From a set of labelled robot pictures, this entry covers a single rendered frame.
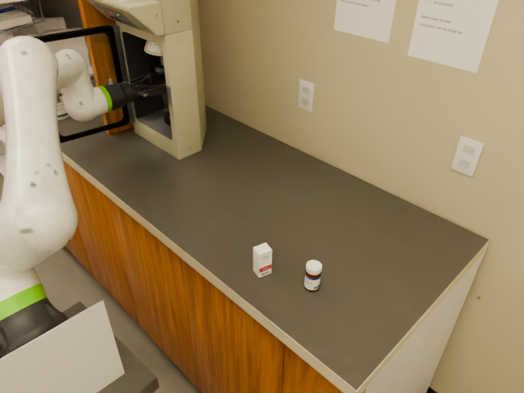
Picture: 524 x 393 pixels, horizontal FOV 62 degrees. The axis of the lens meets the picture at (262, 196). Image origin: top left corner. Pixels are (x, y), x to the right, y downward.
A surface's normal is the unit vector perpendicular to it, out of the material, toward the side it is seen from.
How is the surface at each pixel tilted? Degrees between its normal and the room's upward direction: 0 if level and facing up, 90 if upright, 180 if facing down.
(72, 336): 90
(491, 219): 90
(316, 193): 0
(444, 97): 90
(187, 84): 90
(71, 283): 0
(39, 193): 22
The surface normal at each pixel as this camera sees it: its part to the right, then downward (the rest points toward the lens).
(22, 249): 0.07, 0.66
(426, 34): -0.71, 0.40
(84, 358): 0.70, 0.43
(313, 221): 0.01, -0.81
